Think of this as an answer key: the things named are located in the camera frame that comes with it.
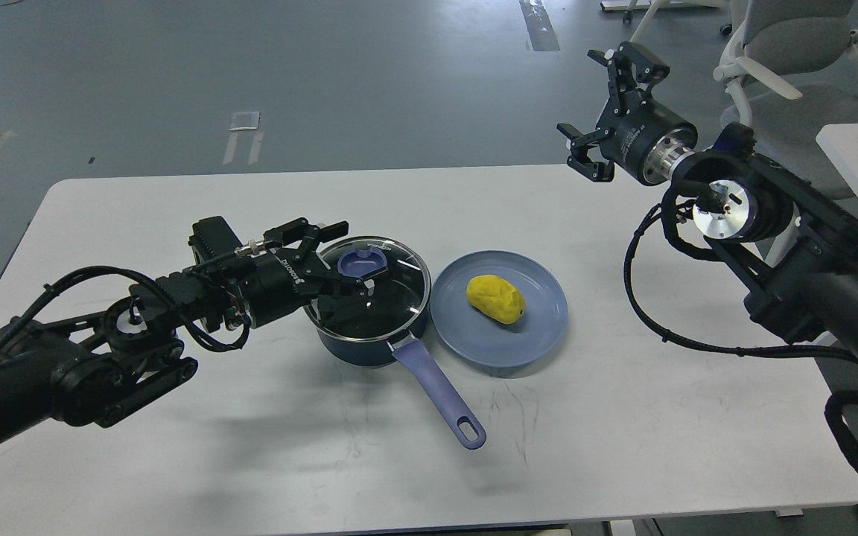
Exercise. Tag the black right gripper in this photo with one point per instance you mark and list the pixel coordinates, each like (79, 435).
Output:
(636, 132)

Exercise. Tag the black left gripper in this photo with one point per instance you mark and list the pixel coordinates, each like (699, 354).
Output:
(280, 282)

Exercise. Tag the glass pot lid purple knob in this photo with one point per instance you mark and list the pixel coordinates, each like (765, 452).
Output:
(396, 289)

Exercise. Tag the yellow potato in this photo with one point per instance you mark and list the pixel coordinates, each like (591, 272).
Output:
(496, 298)

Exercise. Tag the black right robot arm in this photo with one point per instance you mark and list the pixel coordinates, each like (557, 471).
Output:
(794, 249)

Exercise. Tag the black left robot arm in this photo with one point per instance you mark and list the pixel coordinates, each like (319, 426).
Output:
(102, 367)

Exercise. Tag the white chair base with casters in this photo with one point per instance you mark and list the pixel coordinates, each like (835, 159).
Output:
(650, 8)

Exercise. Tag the blue plate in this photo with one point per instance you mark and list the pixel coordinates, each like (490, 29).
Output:
(484, 341)

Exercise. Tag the white grey office chair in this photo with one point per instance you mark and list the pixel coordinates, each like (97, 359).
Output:
(790, 68)

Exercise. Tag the dark blue saucepan purple handle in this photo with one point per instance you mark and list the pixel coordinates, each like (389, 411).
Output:
(407, 348)

